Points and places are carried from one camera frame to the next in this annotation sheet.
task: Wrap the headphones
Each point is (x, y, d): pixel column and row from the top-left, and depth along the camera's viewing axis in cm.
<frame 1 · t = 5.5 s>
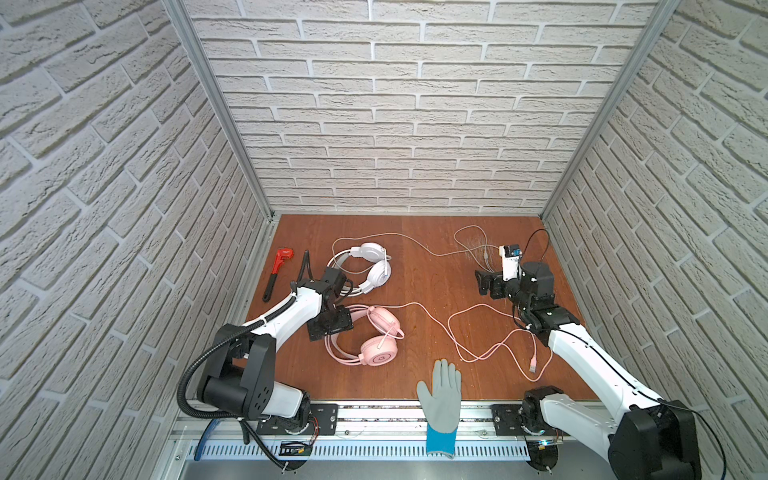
left hand: (339, 326, 86), fingers open
right hand: (492, 266, 83), fingers open
red black pipe wrench: (282, 254, 108), on the table

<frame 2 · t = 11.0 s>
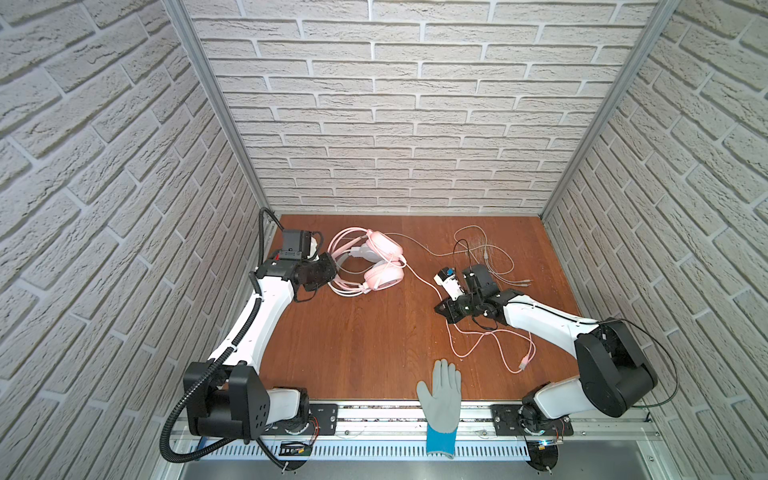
left hand: (338, 264, 82), fingers closed
right hand: (437, 307, 87), fingers closed
pink headphones: (380, 252, 73), point 30 cm above the table
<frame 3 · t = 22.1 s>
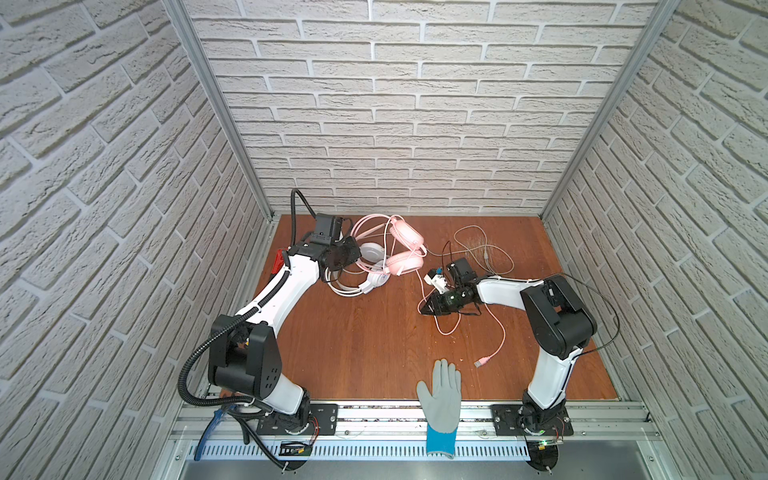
left hand: (360, 246, 86), fingers closed
right hand: (424, 309, 93), fingers closed
pink headphones: (408, 243, 77), point 28 cm above the table
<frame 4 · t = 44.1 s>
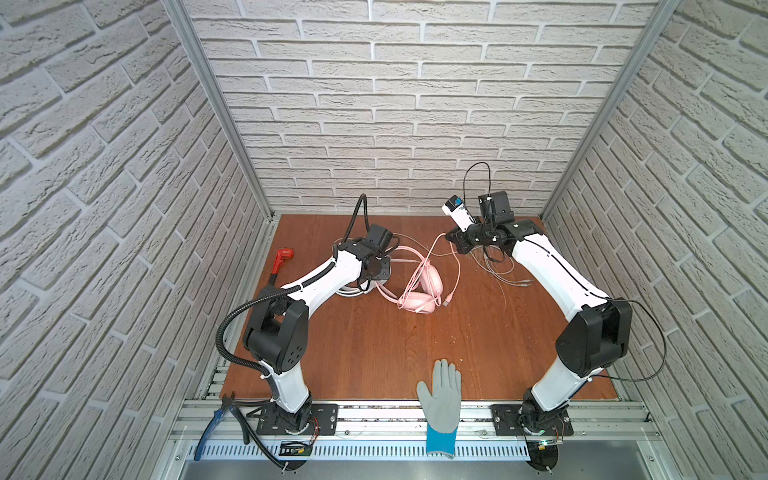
left hand: (382, 267, 90), fingers closed
right hand: (451, 231, 84), fingers closed
pink headphones: (422, 294, 84), point 14 cm above the table
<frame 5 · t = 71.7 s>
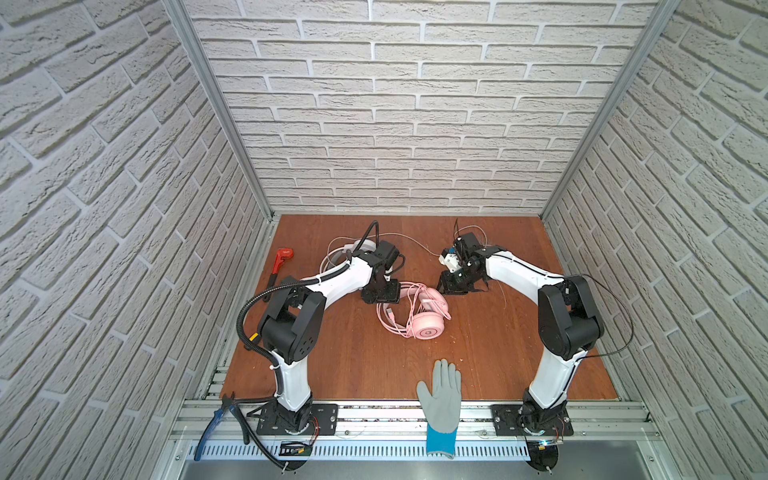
left hand: (393, 296, 91), fingers open
right hand: (441, 289, 92), fingers open
pink headphones: (419, 312, 86), point 9 cm above the table
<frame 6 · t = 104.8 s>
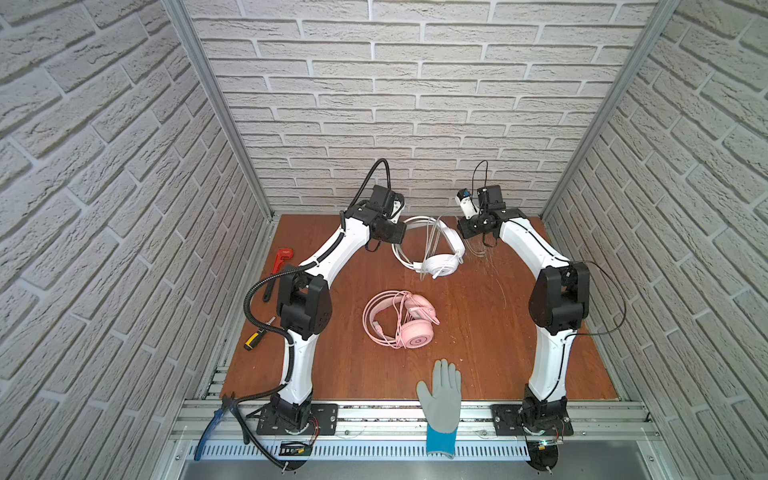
left hand: (402, 229, 91), fingers closed
right hand: (463, 220, 97), fingers closed
pink headphones: (400, 319, 85), point 8 cm above the table
black yellow screwdriver: (252, 341, 87), point 2 cm above the table
